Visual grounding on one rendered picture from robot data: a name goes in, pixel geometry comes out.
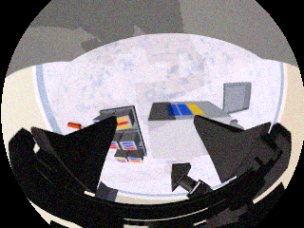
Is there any orange-handled screwdriver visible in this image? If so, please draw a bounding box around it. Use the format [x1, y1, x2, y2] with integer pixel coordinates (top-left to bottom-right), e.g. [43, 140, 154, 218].
[67, 122, 85, 129]

